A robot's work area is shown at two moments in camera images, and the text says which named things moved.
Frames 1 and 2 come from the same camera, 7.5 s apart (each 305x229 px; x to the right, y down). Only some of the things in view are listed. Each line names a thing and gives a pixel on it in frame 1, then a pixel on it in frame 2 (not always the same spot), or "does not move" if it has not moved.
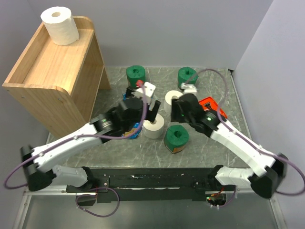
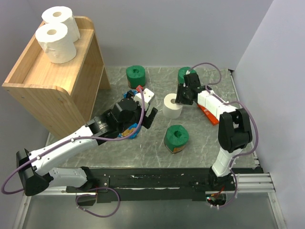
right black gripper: x=177 y=108 to x=185 y=93
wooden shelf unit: x=55 y=86 does not move
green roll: x=187 y=75 does not move
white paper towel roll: x=153 y=130 to x=58 y=47
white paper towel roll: x=60 y=25 does not move
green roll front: x=176 y=138 does not move
